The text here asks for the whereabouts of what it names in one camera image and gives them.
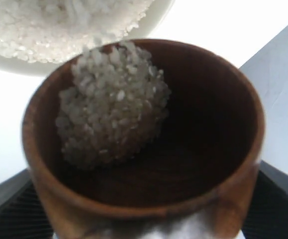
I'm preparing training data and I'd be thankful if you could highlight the rice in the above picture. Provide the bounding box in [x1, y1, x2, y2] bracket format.
[0, 0, 152, 63]
[55, 41, 171, 170]

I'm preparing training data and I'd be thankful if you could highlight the rice in cream bowl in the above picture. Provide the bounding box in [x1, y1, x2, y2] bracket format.
[0, 0, 152, 63]

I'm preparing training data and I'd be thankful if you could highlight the small cream bowl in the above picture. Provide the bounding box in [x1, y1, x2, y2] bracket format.
[0, 0, 176, 77]

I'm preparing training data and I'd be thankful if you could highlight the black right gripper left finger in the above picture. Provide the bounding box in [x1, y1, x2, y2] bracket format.
[0, 171, 53, 239]

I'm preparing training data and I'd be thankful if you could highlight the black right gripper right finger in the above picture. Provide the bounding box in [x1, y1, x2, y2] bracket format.
[242, 161, 288, 239]

